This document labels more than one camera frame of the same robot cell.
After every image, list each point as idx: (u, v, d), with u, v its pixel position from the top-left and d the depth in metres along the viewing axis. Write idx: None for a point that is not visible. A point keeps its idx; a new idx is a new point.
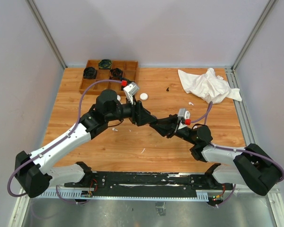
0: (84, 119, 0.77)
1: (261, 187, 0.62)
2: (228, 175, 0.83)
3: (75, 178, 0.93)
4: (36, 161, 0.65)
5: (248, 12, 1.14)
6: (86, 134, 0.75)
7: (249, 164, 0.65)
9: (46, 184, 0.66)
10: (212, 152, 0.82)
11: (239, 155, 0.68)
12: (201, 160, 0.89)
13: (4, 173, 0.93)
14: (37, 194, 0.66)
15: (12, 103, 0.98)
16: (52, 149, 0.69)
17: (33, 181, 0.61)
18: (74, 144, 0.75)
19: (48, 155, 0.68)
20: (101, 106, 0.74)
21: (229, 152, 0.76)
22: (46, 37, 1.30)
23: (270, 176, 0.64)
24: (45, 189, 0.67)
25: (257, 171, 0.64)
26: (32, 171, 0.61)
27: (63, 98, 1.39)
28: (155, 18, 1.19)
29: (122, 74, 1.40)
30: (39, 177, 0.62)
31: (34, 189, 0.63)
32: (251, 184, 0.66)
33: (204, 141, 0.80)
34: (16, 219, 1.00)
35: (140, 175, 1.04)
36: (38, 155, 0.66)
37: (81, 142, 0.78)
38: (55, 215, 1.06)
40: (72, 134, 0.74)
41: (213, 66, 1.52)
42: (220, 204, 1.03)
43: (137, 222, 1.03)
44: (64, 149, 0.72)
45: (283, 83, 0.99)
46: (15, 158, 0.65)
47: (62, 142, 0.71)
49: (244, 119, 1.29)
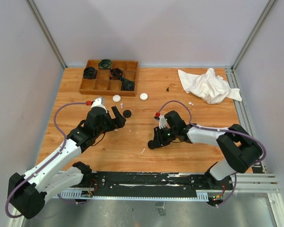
0: (73, 135, 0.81)
1: (241, 164, 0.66)
2: (221, 167, 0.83)
3: (76, 181, 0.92)
4: (31, 180, 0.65)
5: (248, 12, 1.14)
6: (76, 148, 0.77)
7: (230, 143, 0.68)
9: (42, 201, 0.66)
10: (197, 133, 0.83)
11: (222, 135, 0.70)
12: (188, 141, 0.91)
13: (5, 174, 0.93)
14: (33, 213, 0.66)
15: (12, 103, 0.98)
16: (46, 167, 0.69)
17: (29, 201, 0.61)
18: (66, 160, 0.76)
19: (42, 172, 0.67)
20: (92, 120, 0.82)
21: (213, 132, 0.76)
22: (46, 37, 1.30)
23: (251, 154, 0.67)
24: (41, 206, 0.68)
25: (238, 150, 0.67)
26: (28, 191, 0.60)
27: (63, 98, 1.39)
28: (155, 18, 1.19)
29: (121, 74, 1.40)
30: (35, 196, 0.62)
31: (30, 209, 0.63)
32: (232, 163, 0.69)
33: (169, 116, 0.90)
34: (16, 219, 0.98)
35: (140, 175, 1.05)
36: (32, 174, 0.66)
37: (73, 157, 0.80)
38: (56, 215, 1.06)
40: (63, 150, 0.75)
41: (213, 66, 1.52)
42: (220, 204, 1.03)
43: (137, 222, 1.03)
44: (58, 165, 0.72)
45: (283, 82, 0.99)
46: (9, 179, 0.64)
47: (54, 159, 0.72)
49: (244, 120, 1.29)
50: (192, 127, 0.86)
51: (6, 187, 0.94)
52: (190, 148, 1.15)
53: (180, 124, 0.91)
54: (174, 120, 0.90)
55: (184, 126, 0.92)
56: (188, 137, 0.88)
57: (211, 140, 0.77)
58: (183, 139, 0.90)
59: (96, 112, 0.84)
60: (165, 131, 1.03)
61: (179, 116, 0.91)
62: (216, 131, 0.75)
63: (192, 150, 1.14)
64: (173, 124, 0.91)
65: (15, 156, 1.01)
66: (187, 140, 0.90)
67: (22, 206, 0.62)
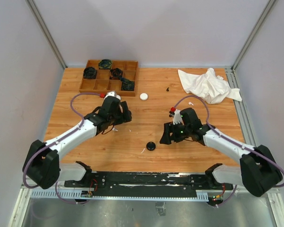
0: (90, 117, 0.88)
1: (259, 189, 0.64)
2: (229, 175, 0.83)
3: (77, 178, 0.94)
4: (52, 147, 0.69)
5: (248, 12, 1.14)
6: (93, 127, 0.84)
7: (255, 166, 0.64)
9: (57, 173, 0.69)
10: (215, 140, 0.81)
11: (246, 156, 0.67)
12: (200, 141, 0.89)
13: (4, 173, 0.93)
14: (48, 185, 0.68)
15: (12, 103, 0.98)
16: (66, 138, 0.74)
17: (49, 167, 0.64)
18: (82, 137, 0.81)
19: (63, 142, 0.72)
20: (108, 106, 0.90)
21: (236, 146, 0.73)
22: (46, 36, 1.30)
23: (271, 181, 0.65)
24: (55, 179, 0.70)
25: (259, 175, 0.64)
26: (49, 156, 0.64)
27: (63, 98, 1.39)
28: (155, 18, 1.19)
29: (122, 74, 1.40)
30: (56, 162, 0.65)
31: (47, 178, 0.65)
32: (248, 184, 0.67)
33: (185, 113, 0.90)
34: (16, 219, 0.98)
35: (140, 175, 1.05)
36: (54, 142, 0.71)
37: (87, 137, 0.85)
38: (56, 215, 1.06)
40: (82, 127, 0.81)
41: (213, 66, 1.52)
42: (219, 204, 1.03)
43: (137, 222, 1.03)
44: (76, 139, 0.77)
45: (283, 83, 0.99)
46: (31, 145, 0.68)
47: (73, 133, 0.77)
49: (244, 119, 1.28)
50: (209, 131, 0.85)
51: (5, 187, 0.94)
52: (190, 148, 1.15)
53: (196, 122, 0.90)
54: (190, 118, 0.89)
55: (200, 126, 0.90)
56: (202, 138, 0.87)
57: (230, 152, 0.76)
58: (197, 139, 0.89)
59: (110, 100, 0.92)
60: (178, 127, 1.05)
61: (195, 115, 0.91)
62: (240, 147, 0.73)
63: (192, 150, 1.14)
64: (189, 122, 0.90)
65: (15, 155, 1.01)
66: (200, 140, 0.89)
67: (41, 174, 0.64)
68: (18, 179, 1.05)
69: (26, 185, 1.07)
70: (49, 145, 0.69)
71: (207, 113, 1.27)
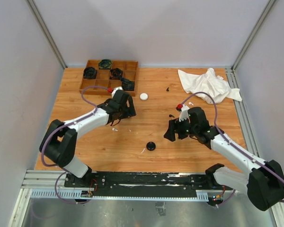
0: (102, 106, 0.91)
1: (264, 205, 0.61)
2: (231, 181, 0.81)
3: (78, 175, 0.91)
4: (71, 126, 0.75)
5: (248, 12, 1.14)
6: (106, 115, 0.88)
7: (264, 182, 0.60)
9: (72, 152, 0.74)
10: (224, 147, 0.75)
11: (257, 171, 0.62)
12: (207, 144, 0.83)
13: (4, 173, 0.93)
14: (63, 163, 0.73)
15: (12, 103, 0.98)
16: (83, 120, 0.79)
17: (68, 144, 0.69)
18: (95, 123, 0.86)
19: (80, 123, 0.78)
20: (119, 98, 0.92)
21: (246, 159, 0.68)
22: (46, 36, 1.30)
23: (277, 197, 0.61)
24: (69, 158, 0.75)
25: (268, 191, 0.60)
26: (68, 135, 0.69)
27: (63, 98, 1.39)
28: (155, 18, 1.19)
29: (122, 74, 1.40)
30: (73, 140, 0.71)
31: (64, 155, 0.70)
32: (253, 197, 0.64)
33: (193, 112, 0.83)
34: (16, 219, 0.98)
35: (140, 175, 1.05)
36: (72, 122, 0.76)
37: (99, 124, 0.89)
38: (56, 215, 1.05)
40: (96, 113, 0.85)
41: (213, 66, 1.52)
42: (219, 204, 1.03)
43: (137, 222, 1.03)
44: (91, 123, 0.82)
45: (283, 83, 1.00)
46: (50, 125, 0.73)
47: (88, 117, 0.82)
49: (244, 119, 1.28)
50: (218, 135, 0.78)
51: (5, 187, 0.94)
52: (190, 148, 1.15)
53: (204, 124, 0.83)
54: (199, 119, 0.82)
55: (208, 127, 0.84)
56: (209, 141, 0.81)
57: (238, 163, 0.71)
58: (203, 142, 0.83)
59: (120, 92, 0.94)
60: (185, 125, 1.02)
61: (204, 115, 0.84)
62: (250, 160, 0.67)
63: (192, 150, 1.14)
64: (197, 122, 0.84)
65: (15, 155, 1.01)
66: (207, 143, 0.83)
67: (58, 151, 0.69)
68: (18, 179, 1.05)
69: (26, 185, 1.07)
70: (67, 125, 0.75)
71: (217, 112, 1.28)
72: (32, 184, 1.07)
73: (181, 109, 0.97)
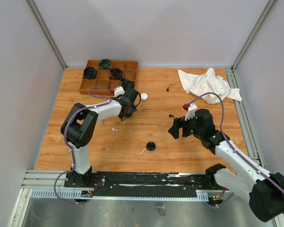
0: (115, 98, 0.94)
1: (265, 216, 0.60)
2: (231, 185, 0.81)
3: (81, 169, 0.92)
4: (92, 110, 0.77)
5: (248, 12, 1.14)
6: (119, 106, 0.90)
7: (269, 196, 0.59)
9: (91, 134, 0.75)
10: (228, 155, 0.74)
11: (261, 184, 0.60)
12: (211, 149, 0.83)
13: (5, 173, 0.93)
14: (82, 145, 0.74)
15: (12, 103, 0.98)
16: (102, 107, 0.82)
17: (90, 124, 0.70)
18: (110, 112, 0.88)
19: (100, 109, 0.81)
20: (130, 93, 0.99)
21: (251, 169, 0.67)
22: (46, 36, 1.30)
23: (279, 209, 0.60)
24: (88, 141, 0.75)
25: (270, 204, 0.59)
26: (91, 116, 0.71)
27: (63, 98, 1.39)
28: (155, 18, 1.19)
29: (122, 74, 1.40)
30: (94, 121, 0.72)
31: (85, 136, 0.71)
32: (255, 207, 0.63)
33: (201, 116, 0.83)
34: (16, 219, 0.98)
35: (140, 175, 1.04)
36: (93, 106, 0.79)
37: (112, 114, 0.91)
38: (55, 215, 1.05)
40: (112, 103, 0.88)
41: (213, 66, 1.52)
42: (219, 204, 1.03)
43: (137, 222, 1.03)
44: (108, 110, 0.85)
45: (283, 83, 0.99)
46: (72, 108, 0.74)
47: (105, 105, 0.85)
49: (244, 119, 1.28)
50: (224, 142, 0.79)
51: (5, 187, 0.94)
52: (190, 148, 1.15)
53: (210, 128, 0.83)
54: (205, 123, 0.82)
55: (214, 132, 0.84)
56: (214, 146, 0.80)
57: (242, 171, 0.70)
58: (208, 146, 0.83)
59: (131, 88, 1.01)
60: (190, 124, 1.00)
61: (212, 120, 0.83)
62: (255, 171, 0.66)
63: (192, 150, 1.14)
64: (203, 126, 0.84)
65: (15, 155, 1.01)
66: (211, 148, 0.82)
67: (80, 132, 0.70)
68: (18, 179, 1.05)
69: (26, 185, 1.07)
70: (88, 108, 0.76)
71: (221, 111, 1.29)
72: (32, 184, 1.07)
73: (188, 109, 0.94)
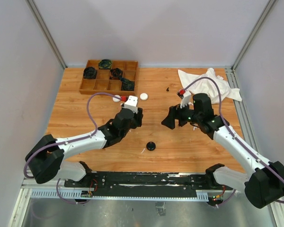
0: (103, 128, 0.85)
1: (260, 202, 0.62)
2: (231, 180, 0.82)
3: (75, 178, 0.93)
4: (61, 146, 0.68)
5: (248, 12, 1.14)
6: (103, 140, 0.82)
7: (266, 184, 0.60)
9: (55, 172, 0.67)
10: (227, 140, 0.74)
11: (260, 171, 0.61)
12: (209, 135, 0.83)
13: (4, 173, 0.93)
14: (43, 180, 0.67)
15: (12, 103, 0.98)
16: (76, 142, 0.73)
17: (49, 165, 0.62)
18: (90, 146, 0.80)
19: (72, 144, 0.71)
20: (119, 122, 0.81)
21: (250, 156, 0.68)
22: (45, 36, 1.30)
23: (274, 196, 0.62)
24: (51, 177, 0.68)
25: (267, 191, 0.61)
26: (55, 154, 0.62)
27: (63, 98, 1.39)
28: (155, 18, 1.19)
29: (122, 74, 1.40)
30: (57, 162, 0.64)
31: (44, 175, 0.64)
32: (251, 194, 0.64)
33: (200, 100, 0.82)
34: (16, 219, 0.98)
35: (140, 175, 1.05)
36: (64, 141, 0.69)
37: (94, 147, 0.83)
38: (55, 215, 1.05)
40: (93, 136, 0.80)
41: (213, 66, 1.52)
42: (219, 204, 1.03)
43: (137, 222, 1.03)
44: (84, 146, 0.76)
45: (283, 83, 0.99)
46: (42, 138, 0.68)
47: (84, 138, 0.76)
49: (244, 120, 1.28)
50: (223, 128, 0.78)
51: (5, 187, 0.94)
52: (190, 148, 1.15)
53: (208, 112, 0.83)
54: (204, 107, 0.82)
55: (212, 117, 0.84)
56: (212, 132, 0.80)
57: (241, 160, 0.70)
58: (206, 132, 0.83)
59: (124, 113, 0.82)
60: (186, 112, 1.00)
61: (210, 104, 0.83)
62: (254, 159, 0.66)
63: (192, 150, 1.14)
64: (202, 110, 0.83)
65: (15, 155, 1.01)
66: (209, 133, 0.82)
67: (40, 168, 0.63)
68: (18, 179, 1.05)
69: (26, 185, 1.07)
70: (58, 144, 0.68)
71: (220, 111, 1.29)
72: (32, 184, 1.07)
73: (183, 95, 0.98)
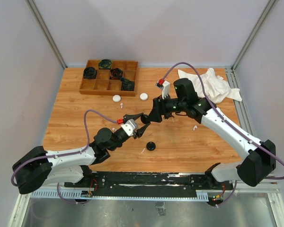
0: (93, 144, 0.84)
1: (254, 182, 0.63)
2: (225, 172, 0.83)
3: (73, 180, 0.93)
4: (50, 160, 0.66)
5: (248, 12, 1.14)
6: (92, 158, 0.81)
7: (259, 163, 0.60)
9: (39, 184, 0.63)
10: (217, 124, 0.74)
11: (253, 152, 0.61)
12: (197, 118, 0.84)
13: (4, 173, 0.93)
14: (25, 192, 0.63)
15: (12, 103, 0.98)
16: (66, 156, 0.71)
17: (36, 177, 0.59)
18: (78, 162, 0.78)
19: (61, 159, 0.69)
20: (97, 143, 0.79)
21: (242, 138, 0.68)
22: (45, 36, 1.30)
23: (266, 173, 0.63)
24: (35, 188, 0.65)
25: (260, 170, 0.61)
26: (43, 167, 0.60)
27: (63, 98, 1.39)
28: (155, 18, 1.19)
29: (122, 74, 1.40)
30: (45, 175, 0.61)
31: (29, 186, 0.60)
32: (244, 175, 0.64)
33: (182, 85, 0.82)
34: (16, 219, 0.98)
35: (140, 175, 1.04)
36: (54, 154, 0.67)
37: (83, 163, 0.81)
38: (56, 215, 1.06)
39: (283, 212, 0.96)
40: (83, 152, 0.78)
41: (213, 66, 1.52)
42: (219, 204, 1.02)
43: (137, 222, 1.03)
44: (72, 161, 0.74)
45: (283, 83, 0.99)
46: (33, 148, 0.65)
47: (74, 154, 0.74)
49: (244, 119, 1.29)
50: (211, 111, 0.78)
51: (4, 187, 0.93)
52: (190, 148, 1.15)
53: (192, 96, 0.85)
54: (187, 91, 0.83)
55: (197, 100, 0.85)
56: (199, 115, 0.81)
57: (234, 143, 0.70)
58: (193, 116, 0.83)
59: (102, 135, 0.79)
60: (169, 101, 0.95)
61: (192, 88, 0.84)
62: (246, 141, 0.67)
63: (192, 150, 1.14)
64: (185, 95, 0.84)
65: (15, 155, 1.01)
66: (197, 117, 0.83)
67: (26, 178, 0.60)
68: None
69: None
70: (48, 157, 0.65)
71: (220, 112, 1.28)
72: None
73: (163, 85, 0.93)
